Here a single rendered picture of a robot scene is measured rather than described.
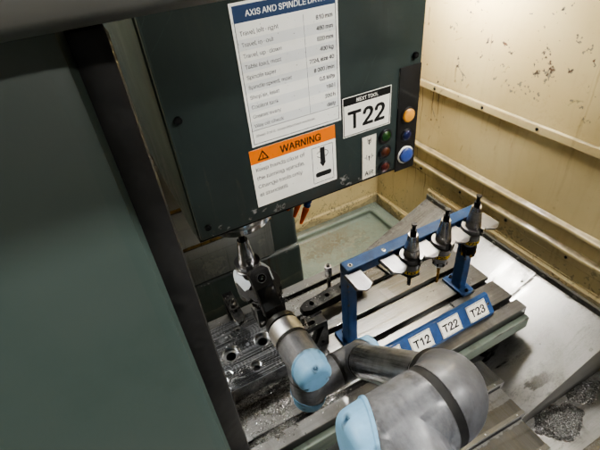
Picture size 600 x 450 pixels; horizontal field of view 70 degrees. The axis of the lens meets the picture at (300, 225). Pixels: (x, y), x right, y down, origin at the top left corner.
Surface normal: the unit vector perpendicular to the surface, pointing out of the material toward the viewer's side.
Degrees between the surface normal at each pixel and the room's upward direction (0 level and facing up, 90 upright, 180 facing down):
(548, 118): 90
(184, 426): 90
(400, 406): 0
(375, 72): 90
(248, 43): 90
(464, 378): 27
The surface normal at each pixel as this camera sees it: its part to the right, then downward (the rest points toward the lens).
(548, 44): -0.88, 0.35
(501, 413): 0.04, -0.83
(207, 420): 0.77, 0.33
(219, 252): 0.45, 0.52
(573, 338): -0.44, -0.57
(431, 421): 0.17, -0.43
